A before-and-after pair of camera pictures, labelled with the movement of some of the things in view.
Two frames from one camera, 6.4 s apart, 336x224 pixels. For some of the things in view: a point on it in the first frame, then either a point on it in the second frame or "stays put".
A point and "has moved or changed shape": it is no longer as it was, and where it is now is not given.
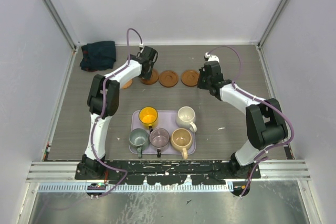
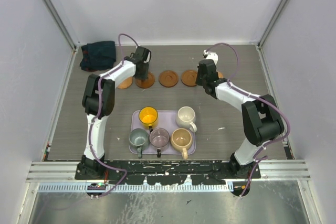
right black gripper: (200, 85) stays put
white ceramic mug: (186, 118) stays put
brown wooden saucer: (154, 78) has moved or changed shape
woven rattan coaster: (127, 84) stays put
